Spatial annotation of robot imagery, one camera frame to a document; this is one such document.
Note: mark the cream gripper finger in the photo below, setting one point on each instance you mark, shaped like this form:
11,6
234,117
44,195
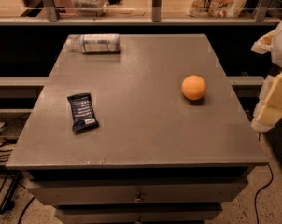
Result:
264,44
268,110

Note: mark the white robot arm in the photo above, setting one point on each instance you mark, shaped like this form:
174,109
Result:
276,51

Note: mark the printed snack bag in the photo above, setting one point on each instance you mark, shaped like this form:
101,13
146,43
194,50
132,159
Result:
216,8

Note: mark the orange ball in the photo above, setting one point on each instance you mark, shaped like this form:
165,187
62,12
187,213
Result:
194,87

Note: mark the grey drawer cabinet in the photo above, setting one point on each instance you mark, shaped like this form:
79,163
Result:
156,157

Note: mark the clear plastic container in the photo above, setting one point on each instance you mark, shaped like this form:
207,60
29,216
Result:
92,8

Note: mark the dark blue snack bar wrapper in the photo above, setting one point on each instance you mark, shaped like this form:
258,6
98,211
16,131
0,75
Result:
82,112

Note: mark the grey metal shelf rail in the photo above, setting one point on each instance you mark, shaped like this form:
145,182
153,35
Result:
136,21

